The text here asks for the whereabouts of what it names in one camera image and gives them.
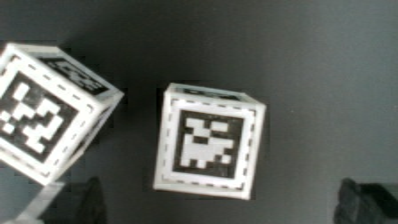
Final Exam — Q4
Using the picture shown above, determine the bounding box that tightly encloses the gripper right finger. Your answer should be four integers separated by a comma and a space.
332, 178, 398, 224

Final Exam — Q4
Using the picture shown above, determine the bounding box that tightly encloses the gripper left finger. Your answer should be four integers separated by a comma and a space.
10, 177, 108, 224

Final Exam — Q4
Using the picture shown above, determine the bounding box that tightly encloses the white tagged cube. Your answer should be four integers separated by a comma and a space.
152, 83, 266, 200
0, 43, 124, 184

